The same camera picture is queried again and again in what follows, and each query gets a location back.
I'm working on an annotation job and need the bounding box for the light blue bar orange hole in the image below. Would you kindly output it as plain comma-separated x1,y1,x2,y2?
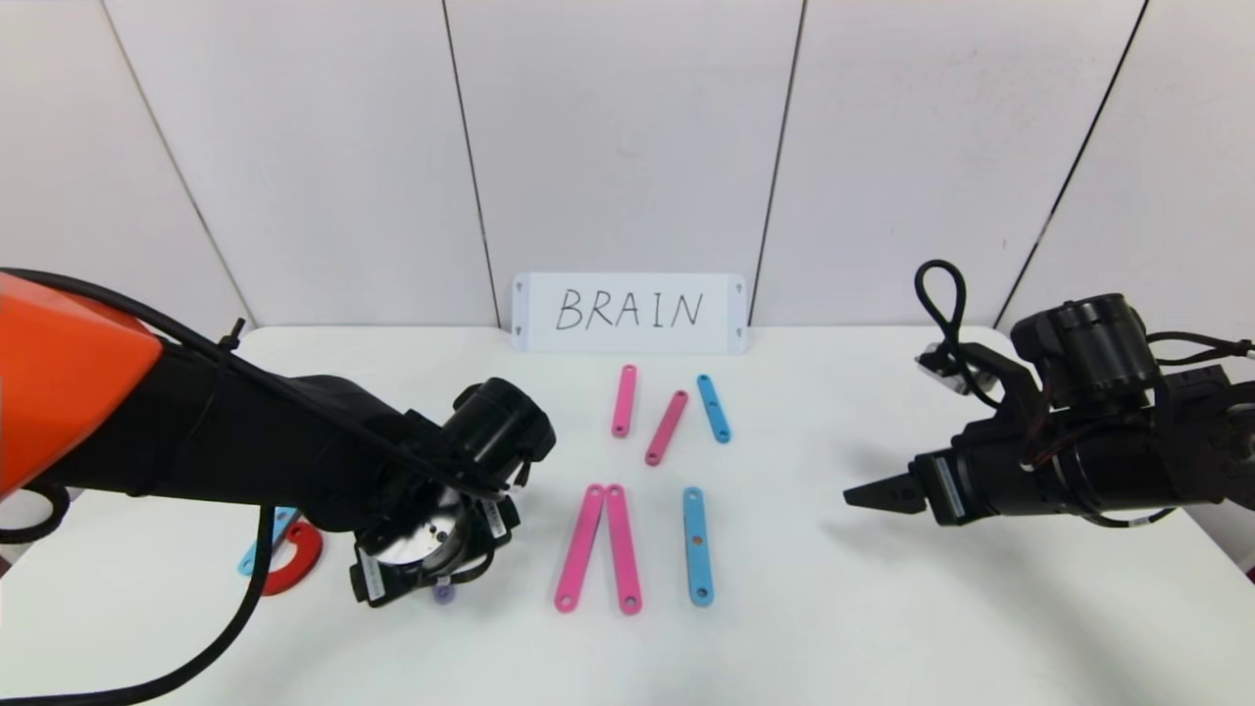
683,487,715,607

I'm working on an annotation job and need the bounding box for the long pink bar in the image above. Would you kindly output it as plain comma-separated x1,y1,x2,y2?
645,390,689,467
605,484,644,616
554,483,606,615

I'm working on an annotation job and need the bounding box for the short blue bar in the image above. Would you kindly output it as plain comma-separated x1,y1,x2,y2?
696,375,732,444

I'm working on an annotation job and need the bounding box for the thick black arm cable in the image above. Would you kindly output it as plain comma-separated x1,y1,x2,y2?
0,480,277,706

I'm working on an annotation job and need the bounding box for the long light blue bar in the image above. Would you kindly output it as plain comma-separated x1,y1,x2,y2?
238,507,300,577

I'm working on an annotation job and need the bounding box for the white BRAIN word card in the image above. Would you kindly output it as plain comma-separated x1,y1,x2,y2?
512,274,748,355

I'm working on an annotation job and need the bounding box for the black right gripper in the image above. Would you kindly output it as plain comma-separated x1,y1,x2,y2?
842,431,1069,527

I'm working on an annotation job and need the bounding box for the short pink bar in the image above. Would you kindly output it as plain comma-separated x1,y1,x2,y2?
612,365,638,439

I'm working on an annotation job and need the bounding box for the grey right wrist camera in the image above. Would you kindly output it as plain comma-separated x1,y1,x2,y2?
917,343,981,395

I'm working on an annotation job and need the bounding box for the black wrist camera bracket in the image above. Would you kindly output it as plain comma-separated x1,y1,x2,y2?
966,343,1055,423

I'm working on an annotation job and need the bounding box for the large red curved piece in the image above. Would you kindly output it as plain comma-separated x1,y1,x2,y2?
260,520,325,597

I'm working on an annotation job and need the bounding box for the black looped camera cable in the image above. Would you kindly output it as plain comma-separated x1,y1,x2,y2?
915,260,1001,408

